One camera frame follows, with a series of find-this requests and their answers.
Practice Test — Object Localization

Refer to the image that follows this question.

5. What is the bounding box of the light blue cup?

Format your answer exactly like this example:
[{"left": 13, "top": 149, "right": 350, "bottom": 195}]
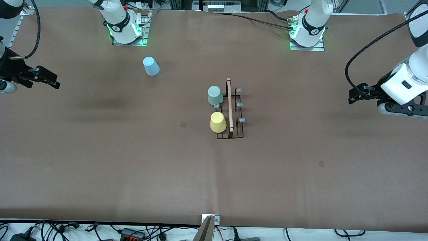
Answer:
[{"left": 143, "top": 56, "right": 160, "bottom": 76}]

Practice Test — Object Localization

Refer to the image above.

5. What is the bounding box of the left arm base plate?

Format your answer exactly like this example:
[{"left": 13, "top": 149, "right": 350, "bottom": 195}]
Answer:
[{"left": 290, "top": 33, "right": 325, "bottom": 52}]

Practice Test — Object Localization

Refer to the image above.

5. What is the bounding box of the long black table cable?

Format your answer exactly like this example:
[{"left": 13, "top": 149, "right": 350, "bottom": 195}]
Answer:
[{"left": 214, "top": 12, "right": 295, "bottom": 30}]

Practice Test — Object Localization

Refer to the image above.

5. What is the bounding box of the brown paper table cover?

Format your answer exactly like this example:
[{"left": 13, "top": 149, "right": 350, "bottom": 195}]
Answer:
[{"left": 0, "top": 7, "right": 428, "bottom": 232}]

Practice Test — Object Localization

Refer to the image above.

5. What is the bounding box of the black power adapter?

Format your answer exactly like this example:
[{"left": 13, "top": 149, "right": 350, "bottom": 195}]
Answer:
[{"left": 10, "top": 233, "right": 36, "bottom": 241}]

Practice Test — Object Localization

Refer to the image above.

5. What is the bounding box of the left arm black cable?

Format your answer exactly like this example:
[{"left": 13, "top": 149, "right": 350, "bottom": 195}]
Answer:
[{"left": 345, "top": 0, "right": 428, "bottom": 99}]

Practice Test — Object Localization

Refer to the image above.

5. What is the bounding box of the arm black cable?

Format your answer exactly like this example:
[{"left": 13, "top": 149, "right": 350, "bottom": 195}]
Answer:
[
  {"left": 345, "top": 0, "right": 428, "bottom": 99},
  {"left": 9, "top": 0, "right": 41, "bottom": 60}
]

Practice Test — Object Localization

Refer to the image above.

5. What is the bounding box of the metal frame connector device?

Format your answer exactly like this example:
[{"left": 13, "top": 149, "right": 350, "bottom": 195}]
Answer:
[{"left": 192, "top": 0, "right": 241, "bottom": 13}]

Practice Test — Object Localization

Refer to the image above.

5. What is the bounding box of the black curved cable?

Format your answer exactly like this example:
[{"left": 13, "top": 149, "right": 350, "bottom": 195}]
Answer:
[{"left": 334, "top": 229, "right": 366, "bottom": 237}]

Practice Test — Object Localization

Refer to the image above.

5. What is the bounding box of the aluminium table edge rail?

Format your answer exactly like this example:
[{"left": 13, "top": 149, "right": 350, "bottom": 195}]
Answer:
[{"left": 7, "top": 13, "right": 25, "bottom": 47}]

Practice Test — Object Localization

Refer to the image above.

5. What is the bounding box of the grey camera stand post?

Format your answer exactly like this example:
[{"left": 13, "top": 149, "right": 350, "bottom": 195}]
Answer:
[{"left": 192, "top": 215, "right": 214, "bottom": 241}]

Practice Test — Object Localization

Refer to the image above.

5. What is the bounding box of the black orange connector box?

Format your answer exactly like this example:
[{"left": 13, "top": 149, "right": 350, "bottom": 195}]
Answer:
[{"left": 120, "top": 228, "right": 146, "bottom": 240}]

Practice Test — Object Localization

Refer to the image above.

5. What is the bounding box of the white power strip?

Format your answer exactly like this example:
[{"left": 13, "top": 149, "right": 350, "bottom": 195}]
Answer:
[{"left": 129, "top": 0, "right": 152, "bottom": 10}]

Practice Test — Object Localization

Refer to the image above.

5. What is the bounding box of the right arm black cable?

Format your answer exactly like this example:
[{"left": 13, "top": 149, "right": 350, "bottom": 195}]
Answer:
[{"left": 9, "top": 0, "right": 41, "bottom": 60}]

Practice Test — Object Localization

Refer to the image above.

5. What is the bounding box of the pale green cup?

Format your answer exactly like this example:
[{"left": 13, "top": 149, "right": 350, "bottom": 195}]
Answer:
[{"left": 207, "top": 86, "right": 224, "bottom": 106}]

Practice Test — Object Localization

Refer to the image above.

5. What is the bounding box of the black wire cup holder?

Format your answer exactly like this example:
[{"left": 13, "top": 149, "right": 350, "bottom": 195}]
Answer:
[{"left": 213, "top": 78, "right": 246, "bottom": 140}]

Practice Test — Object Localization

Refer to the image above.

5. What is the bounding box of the black cable with ferrite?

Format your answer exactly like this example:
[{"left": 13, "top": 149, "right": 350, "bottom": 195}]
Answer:
[{"left": 58, "top": 221, "right": 81, "bottom": 232}]

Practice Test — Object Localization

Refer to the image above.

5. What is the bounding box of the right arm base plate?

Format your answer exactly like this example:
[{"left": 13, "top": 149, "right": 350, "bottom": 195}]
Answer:
[{"left": 112, "top": 9, "right": 153, "bottom": 47}]

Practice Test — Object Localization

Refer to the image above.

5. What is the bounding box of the yellow cup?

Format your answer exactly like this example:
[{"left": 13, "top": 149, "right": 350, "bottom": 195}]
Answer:
[{"left": 210, "top": 111, "right": 227, "bottom": 133}]

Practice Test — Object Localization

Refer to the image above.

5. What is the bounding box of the short black table cable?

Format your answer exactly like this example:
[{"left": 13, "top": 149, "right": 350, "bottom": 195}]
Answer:
[{"left": 231, "top": 11, "right": 291, "bottom": 22}]

